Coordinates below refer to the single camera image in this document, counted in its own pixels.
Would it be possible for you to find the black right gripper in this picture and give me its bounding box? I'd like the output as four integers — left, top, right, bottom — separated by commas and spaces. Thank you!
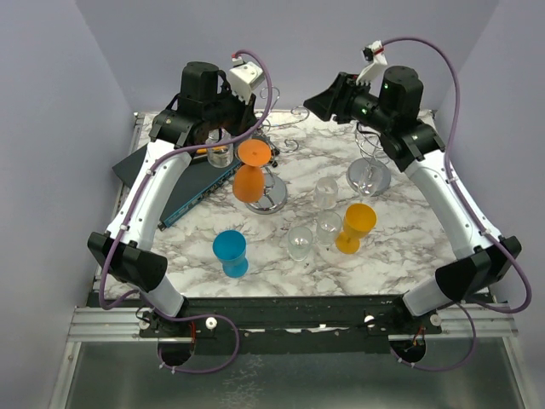
303, 72, 393, 134

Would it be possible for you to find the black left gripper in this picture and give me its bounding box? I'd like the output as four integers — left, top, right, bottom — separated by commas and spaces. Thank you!
203, 81, 256, 137

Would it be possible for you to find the clear patterned wine glass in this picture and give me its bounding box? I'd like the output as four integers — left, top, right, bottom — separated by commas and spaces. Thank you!
205, 128, 234, 169

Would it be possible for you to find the orange plastic goblet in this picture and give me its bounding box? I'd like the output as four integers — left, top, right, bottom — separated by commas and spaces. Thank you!
232, 139, 272, 203

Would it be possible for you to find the chrome wine glass rack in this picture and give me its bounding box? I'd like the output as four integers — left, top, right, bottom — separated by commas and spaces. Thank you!
244, 87, 311, 215
346, 123, 391, 199

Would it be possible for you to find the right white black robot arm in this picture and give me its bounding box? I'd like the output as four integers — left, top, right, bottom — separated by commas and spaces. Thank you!
303, 66, 521, 334

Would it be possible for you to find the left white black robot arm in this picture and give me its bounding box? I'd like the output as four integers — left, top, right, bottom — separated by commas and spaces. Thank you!
88, 56, 270, 337

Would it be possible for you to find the black pipe fitting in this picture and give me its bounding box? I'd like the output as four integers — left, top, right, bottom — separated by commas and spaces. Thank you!
268, 148, 280, 168

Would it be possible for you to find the yellow plastic goblet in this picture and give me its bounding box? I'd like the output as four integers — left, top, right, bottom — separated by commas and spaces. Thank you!
336, 203, 377, 254

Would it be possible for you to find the blue plastic goblet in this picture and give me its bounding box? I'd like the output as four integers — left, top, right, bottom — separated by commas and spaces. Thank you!
212, 230, 249, 278

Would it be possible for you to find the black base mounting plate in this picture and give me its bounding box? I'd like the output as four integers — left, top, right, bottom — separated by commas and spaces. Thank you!
87, 293, 444, 354

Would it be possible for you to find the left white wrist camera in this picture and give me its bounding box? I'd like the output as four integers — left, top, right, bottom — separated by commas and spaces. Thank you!
227, 55, 265, 105

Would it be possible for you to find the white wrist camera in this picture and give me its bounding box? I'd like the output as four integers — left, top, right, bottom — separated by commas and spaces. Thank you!
356, 40, 388, 85
227, 55, 265, 105

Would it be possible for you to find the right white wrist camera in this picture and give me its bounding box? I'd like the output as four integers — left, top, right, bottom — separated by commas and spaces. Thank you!
356, 40, 388, 85

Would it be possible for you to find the dark blue network switch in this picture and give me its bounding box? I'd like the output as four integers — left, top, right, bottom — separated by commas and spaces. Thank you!
112, 145, 242, 231

